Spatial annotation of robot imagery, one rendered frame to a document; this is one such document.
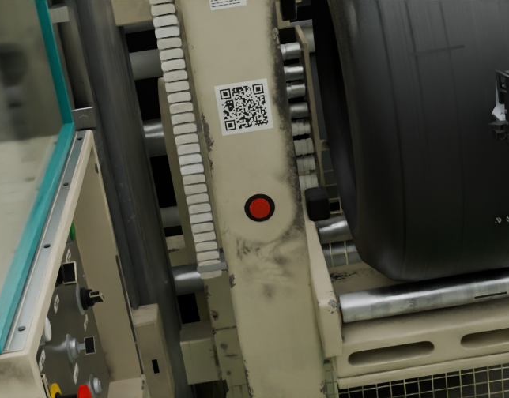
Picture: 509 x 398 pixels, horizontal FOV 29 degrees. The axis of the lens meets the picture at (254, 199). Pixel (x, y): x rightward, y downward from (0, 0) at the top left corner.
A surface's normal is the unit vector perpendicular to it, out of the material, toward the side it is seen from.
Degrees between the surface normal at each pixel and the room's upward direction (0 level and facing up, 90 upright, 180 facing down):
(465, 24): 58
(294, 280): 90
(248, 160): 90
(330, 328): 90
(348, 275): 0
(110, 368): 90
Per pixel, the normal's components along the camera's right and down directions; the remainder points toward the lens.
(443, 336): 0.06, 0.38
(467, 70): 0.00, 0.04
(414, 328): -0.14, -0.91
